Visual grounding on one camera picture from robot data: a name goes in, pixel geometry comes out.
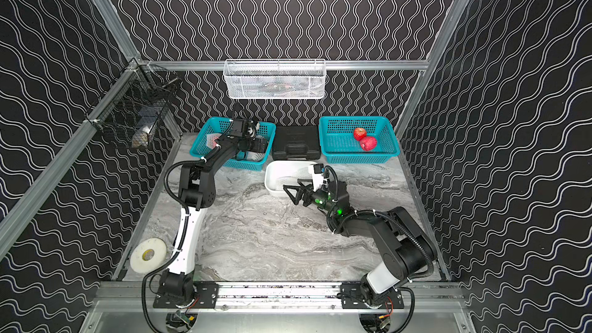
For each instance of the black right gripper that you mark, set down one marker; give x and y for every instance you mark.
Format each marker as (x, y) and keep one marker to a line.
(301, 193)

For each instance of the black wire wall basket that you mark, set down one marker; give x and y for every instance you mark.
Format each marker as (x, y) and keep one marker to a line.
(134, 116)

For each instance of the black plastic tool case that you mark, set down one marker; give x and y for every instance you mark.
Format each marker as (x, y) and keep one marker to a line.
(296, 143)

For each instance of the teal basket left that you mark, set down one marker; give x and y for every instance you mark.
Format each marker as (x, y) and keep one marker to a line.
(251, 161)

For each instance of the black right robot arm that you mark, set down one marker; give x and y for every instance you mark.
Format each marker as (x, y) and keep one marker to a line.
(406, 251)

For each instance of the teal basket right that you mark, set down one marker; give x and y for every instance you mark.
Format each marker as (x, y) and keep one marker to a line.
(338, 145)

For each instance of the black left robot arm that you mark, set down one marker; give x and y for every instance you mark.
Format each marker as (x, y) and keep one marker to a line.
(196, 193)

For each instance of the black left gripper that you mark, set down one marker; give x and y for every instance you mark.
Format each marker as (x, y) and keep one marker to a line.
(252, 146)

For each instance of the white tape roll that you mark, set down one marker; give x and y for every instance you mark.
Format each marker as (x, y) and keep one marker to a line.
(148, 256)

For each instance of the red apple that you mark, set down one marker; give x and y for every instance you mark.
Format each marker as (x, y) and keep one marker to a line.
(359, 133)
(368, 143)

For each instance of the teal basket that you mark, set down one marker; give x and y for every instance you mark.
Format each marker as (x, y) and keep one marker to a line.
(338, 145)
(251, 161)

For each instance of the metal base rail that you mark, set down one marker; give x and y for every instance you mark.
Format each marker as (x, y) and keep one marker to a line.
(325, 298)

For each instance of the clear wall basket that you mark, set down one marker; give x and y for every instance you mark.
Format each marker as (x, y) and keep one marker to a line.
(275, 79)

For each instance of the white plastic tub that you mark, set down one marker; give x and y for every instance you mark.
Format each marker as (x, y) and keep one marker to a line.
(285, 172)

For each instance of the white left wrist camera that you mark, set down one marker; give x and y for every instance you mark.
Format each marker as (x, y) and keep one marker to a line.
(251, 128)

